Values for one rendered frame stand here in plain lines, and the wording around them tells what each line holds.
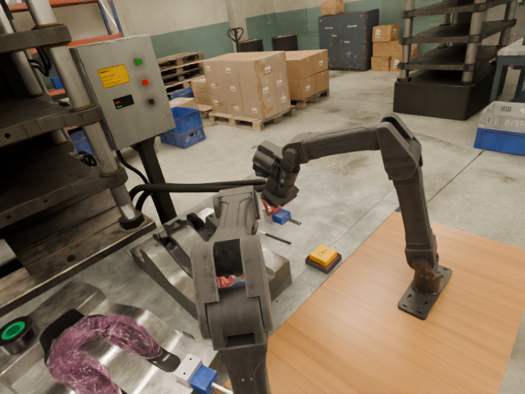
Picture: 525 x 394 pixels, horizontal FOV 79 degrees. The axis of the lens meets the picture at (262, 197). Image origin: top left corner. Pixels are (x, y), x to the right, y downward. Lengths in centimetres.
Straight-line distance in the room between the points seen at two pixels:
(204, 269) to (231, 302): 5
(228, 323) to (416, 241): 54
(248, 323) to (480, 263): 80
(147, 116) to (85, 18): 602
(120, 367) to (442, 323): 74
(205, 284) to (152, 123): 117
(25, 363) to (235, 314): 64
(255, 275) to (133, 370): 49
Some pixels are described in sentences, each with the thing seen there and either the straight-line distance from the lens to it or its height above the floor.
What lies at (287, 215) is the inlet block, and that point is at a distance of 98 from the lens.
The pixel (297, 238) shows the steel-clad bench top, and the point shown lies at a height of 80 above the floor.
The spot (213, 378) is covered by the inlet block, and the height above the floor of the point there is 86.
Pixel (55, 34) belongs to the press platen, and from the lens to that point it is 124.
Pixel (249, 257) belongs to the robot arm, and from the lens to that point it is 41.
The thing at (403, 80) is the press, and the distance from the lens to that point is 474.
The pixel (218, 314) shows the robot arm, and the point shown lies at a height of 118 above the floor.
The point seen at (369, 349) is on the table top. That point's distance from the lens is 84.
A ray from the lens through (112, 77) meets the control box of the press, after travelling 145.
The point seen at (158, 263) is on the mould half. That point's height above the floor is 92.
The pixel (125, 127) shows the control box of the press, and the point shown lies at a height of 115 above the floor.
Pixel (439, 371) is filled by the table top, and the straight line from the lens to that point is 84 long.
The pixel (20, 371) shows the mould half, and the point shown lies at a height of 88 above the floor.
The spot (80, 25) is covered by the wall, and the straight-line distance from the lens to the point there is 742.
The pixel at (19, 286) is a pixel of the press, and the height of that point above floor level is 79.
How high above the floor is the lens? 150
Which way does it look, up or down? 31 degrees down
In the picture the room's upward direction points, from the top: 10 degrees counter-clockwise
